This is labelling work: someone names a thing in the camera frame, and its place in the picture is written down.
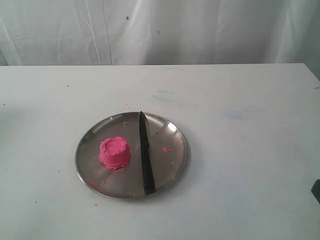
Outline pink clay lump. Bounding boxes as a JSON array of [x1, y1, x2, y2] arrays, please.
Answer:
[[98, 136, 131, 170]]

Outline round steel plate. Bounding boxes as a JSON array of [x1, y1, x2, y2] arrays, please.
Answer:
[[74, 112, 189, 200]]

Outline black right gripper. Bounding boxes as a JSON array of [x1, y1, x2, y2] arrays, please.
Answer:
[[311, 179, 320, 203]]

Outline pink clay crumb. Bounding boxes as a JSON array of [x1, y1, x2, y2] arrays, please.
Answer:
[[163, 147, 171, 153]]

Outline black knife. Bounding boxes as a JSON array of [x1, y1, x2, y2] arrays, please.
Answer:
[[139, 111, 156, 195]]

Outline white backdrop curtain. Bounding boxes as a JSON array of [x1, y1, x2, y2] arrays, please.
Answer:
[[0, 0, 320, 67]]

